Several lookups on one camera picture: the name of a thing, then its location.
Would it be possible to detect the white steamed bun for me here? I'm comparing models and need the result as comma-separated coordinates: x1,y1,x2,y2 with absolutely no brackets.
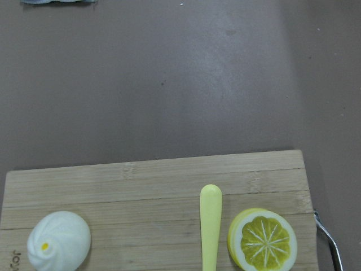
27,211,91,270

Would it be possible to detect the yellow plastic knife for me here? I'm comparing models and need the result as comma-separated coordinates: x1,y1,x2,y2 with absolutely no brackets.
200,184,222,271

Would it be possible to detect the bamboo cutting board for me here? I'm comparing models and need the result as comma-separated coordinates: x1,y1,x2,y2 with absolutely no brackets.
1,150,319,270

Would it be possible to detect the lemon half thick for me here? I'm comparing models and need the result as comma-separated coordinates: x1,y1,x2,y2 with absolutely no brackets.
227,208,298,270

